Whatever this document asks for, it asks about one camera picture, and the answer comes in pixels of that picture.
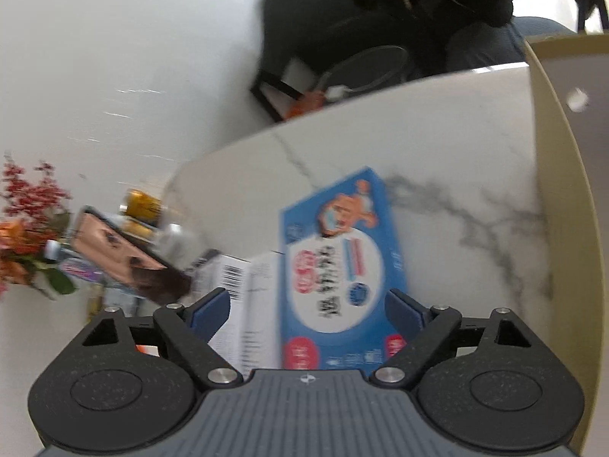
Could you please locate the red berry flower bouquet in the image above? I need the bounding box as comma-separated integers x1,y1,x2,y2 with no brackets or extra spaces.
0,159,77,302

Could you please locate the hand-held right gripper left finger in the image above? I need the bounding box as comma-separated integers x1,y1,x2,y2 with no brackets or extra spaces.
81,287,241,388

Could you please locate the dark green chair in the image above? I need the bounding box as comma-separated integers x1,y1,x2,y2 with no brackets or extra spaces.
250,0,458,125

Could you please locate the clear plastic bag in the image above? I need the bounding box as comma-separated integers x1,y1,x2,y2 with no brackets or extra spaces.
283,45,411,122

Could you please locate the blue cartoon medicine box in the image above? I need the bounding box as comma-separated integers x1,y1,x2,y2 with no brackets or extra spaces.
278,166,410,371

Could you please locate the smartphone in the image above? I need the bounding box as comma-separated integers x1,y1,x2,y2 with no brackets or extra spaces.
71,205,193,306

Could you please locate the white barcode box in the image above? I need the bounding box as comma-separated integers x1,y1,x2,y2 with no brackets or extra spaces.
190,250,286,377

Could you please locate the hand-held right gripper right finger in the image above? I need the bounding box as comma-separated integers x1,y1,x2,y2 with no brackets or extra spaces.
371,288,534,386

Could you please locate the white marble desktop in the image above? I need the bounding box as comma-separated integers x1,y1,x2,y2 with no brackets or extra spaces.
162,64,557,372

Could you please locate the beige cardboard box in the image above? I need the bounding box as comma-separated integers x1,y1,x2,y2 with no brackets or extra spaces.
523,33,598,391

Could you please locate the plastic water bottle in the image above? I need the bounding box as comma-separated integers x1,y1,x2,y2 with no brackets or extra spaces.
45,240,103,286

